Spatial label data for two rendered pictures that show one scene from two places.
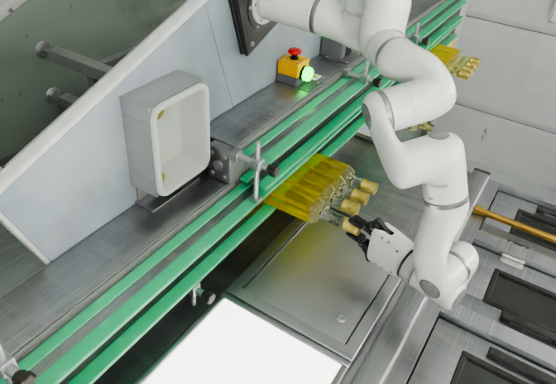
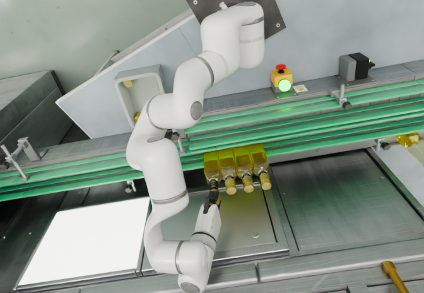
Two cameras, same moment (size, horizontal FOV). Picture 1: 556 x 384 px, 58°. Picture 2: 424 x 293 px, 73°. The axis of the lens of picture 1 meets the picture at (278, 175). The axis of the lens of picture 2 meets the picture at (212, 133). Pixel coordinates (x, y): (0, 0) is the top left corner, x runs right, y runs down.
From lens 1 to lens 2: 1.07 m
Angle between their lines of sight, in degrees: 52
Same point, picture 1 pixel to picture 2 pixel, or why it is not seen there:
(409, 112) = (156, 115)
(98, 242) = (108, 139)
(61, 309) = (67, 156)
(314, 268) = not seen: hidden behind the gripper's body
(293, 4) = not seen: hidden behind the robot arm
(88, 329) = (66, 168)
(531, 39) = not seen: outside the picture
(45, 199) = (83, 110)
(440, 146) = (141, 146)
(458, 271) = (166, 259)
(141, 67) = (132, 59)
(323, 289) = (188, 227)
